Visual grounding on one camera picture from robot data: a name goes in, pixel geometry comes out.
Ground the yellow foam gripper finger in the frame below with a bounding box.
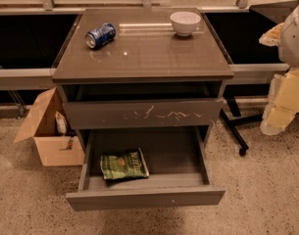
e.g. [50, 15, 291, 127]
[260, 68, 299, 135]
[259, 23, 283, 47]

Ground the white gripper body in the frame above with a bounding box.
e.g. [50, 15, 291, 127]
[278, 4, 299, 67]

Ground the green jalapeno chip bag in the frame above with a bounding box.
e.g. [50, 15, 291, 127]
[100, 148, 149, 180]

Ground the closed grey top drawer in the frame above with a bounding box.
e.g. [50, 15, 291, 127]
[63, 99, 223, 129]

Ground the open grey middle drawer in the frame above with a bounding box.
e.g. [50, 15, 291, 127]
[66, 126, 224, 211]

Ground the grey drawer cabinet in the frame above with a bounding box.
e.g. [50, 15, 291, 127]
[53, 8, 233, 145]

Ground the snack bag in box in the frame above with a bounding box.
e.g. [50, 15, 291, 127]
[55, 112, 68, 136]

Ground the black rolling stand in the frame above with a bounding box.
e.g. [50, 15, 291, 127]
[220, 0, 299, 157]

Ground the white ceramic bowl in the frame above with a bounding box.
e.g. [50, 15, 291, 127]
[170, 12, 201, 36]

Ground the blue soda can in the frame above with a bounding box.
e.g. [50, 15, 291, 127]
[85, 23, 116, 49]

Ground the open cardboard box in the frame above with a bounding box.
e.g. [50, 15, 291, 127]
[15, 88, 84, 166]

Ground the metal window railing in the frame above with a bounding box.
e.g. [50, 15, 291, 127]
[0, 0, 296, 91]

